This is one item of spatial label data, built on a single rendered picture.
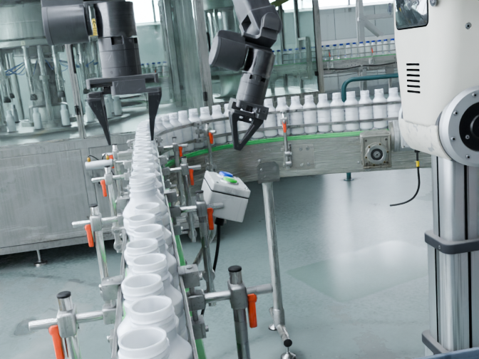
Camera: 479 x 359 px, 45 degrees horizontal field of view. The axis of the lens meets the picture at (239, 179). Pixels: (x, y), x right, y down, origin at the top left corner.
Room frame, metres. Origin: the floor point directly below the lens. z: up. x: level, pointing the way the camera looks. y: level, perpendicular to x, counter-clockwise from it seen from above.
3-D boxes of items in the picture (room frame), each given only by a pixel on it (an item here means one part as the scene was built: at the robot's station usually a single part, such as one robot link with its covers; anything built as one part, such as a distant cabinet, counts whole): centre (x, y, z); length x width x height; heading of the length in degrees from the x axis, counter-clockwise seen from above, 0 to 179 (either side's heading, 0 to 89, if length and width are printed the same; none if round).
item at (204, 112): (2.47, 0.12, 1.08); 0.06 x 0.06 x 0.17
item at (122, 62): (0.87, 0.16, 1.37); 0.10 x 0.07 x 0.07; 98
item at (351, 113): (2.52, -0.52, 1.08); 0.06 x 0.06 x 0.17
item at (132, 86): (0.88, 0.14, 1.30); 0.07 x 0.07 x 0.09; 8
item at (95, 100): (0.87, 0.18, 1.30); 0.07 x 0.07 x 0.09; 8
